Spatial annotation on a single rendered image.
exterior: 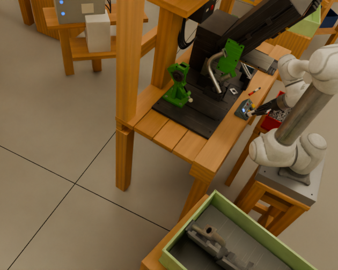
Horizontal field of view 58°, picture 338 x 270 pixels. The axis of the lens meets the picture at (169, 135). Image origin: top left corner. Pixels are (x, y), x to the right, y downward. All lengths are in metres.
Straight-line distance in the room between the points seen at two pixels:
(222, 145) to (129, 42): 0.82
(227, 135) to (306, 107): 0.65
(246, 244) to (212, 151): 0.54
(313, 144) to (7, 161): 2.33
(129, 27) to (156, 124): 0.68
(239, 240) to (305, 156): 0.54
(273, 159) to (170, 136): 0.61
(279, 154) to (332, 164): 1.89
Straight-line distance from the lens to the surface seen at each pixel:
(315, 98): 1.37
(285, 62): 1.81
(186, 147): 1.81
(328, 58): 1.23
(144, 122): 1.89
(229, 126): 1.97
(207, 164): 1.75
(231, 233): 1.65
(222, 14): 2.32
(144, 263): 1.58
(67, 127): 3.03
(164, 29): 1.85
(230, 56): 2.03
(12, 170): 2.85
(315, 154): 1.71
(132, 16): 1.42
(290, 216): 2.03
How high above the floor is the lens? 2.30
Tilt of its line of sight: 50 degrees down
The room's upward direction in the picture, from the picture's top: 12 degrees clockwise
